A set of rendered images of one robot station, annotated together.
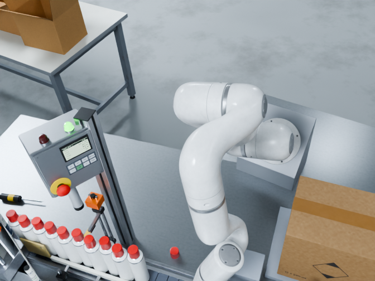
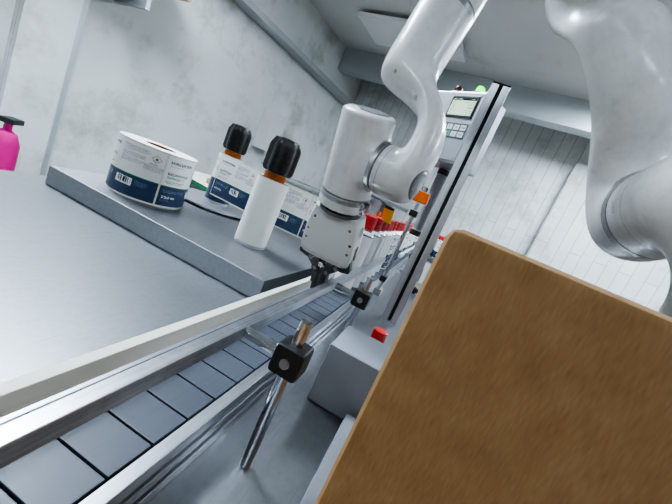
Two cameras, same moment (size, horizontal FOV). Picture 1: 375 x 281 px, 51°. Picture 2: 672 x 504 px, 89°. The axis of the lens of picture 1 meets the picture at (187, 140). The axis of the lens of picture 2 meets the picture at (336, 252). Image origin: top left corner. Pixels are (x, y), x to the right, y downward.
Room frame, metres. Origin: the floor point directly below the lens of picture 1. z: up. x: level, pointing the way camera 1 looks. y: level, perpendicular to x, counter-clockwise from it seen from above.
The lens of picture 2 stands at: (0.43, -0.62, 1.12)
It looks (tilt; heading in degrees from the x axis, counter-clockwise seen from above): 10 degrees down; 81
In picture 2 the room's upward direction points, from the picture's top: 23 degrees clockwise
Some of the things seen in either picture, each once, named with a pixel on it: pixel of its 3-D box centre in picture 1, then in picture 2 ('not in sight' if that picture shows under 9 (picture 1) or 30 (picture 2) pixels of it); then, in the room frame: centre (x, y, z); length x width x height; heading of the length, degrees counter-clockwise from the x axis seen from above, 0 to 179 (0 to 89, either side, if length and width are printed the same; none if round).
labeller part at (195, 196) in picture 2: not in sight; (215, 203); (0.16, 0.68, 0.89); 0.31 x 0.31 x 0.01
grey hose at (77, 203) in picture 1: (70, 188); (429, 203); (0.80, 0.39, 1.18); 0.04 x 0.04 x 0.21
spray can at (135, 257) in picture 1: (138, 264); (355, 254); (0.61, 0.20, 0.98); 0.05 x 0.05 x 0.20
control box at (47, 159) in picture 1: (65, 154); (454, 132); (0.76, 0.35, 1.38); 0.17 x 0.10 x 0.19; 122
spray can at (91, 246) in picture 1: (95, 253); not in sight; (0.66, 0.34, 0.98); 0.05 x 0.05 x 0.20
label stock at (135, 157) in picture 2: not in sight; (153, 171); (0.03, 0.42, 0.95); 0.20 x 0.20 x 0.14
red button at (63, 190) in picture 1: (62, 189); not in sight; (0.68, 0.36, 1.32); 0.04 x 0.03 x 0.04; 122
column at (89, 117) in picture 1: (110, 188); (441, 211); (0.79, 0.27, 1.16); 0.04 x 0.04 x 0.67; 67
